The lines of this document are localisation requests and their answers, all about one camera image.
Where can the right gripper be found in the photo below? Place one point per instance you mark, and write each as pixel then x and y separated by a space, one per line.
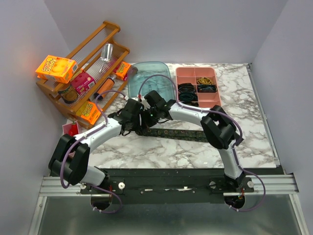
pixel 147 123

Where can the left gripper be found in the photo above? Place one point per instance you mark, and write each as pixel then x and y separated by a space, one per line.
pixel 138 126

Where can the teal transparent plastic tray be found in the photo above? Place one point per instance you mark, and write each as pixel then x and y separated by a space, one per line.
pixel 150 76

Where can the dark patterned necktie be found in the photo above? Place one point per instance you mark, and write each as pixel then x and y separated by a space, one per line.
pixel 176 134

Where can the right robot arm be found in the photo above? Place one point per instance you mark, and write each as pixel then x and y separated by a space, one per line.
pixel 218 129

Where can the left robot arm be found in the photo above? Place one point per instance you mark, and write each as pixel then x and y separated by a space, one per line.
pixel 71 156

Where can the rolled teal tie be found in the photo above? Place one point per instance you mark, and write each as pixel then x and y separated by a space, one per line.
pixel 187 96

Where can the rolled black tie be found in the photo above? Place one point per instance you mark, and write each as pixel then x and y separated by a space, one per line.
pixel 186 87

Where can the rolled dark gold tie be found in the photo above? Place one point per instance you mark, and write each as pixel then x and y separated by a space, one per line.
pixel 192 103

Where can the orange bottle black cap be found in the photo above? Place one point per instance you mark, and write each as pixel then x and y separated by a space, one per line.
pixel 107 85

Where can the orange box lower shelf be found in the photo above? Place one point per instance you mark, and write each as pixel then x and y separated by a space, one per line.
pixel 89 112

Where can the pink divided organizer box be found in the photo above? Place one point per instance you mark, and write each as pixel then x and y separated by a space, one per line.
pixel 191 75

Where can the rolled dark blue tie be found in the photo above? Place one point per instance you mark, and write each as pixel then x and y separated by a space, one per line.
pixel 203 88

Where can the small orange box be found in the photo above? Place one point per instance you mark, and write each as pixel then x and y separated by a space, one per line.
pixel 121 71

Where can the wooden tiered rack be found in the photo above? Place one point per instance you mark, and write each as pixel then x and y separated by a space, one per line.
pixel 87 57

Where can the red toy pepper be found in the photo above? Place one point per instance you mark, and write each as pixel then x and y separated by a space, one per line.
pixel 73 130

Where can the pink sponge box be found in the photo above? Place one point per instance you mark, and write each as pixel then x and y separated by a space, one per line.
pixel 82 81

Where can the dark round can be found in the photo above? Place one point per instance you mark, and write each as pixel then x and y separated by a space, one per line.
pixel 68 94

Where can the small pink bin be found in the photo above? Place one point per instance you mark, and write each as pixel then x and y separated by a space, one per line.
pixel 66 127

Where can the large orange sponge box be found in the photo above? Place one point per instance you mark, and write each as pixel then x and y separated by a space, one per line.
pixel 57 69

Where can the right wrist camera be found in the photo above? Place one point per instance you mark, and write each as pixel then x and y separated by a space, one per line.
pixel 143 101

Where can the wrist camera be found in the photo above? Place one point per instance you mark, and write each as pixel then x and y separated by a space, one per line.
pixel 126 98
pixel 143 101

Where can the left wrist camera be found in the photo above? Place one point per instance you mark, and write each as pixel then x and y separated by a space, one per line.
pixel 126 98

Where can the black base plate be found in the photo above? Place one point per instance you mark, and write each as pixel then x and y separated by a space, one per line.
pixel 171 186

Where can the aluminium rail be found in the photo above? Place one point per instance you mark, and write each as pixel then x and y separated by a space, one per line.
pixel 269 184

